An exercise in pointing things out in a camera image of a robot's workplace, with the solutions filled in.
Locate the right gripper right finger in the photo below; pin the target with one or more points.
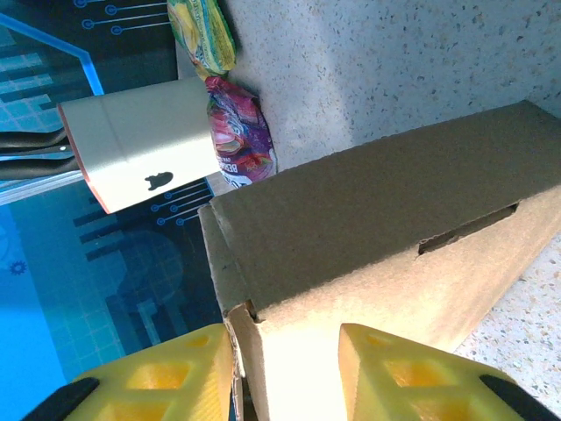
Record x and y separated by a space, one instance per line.
416 381

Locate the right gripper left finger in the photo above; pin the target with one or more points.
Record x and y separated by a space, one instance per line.
175 377

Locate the brown cardboard box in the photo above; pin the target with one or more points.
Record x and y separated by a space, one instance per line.
372 219

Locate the cream knife block terracotta top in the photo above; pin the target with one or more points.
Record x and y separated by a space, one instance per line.
140 140

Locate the purple candy bag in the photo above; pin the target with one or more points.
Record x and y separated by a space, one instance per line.
241 131

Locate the green yellow candy bag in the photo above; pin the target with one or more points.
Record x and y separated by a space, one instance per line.
201 35

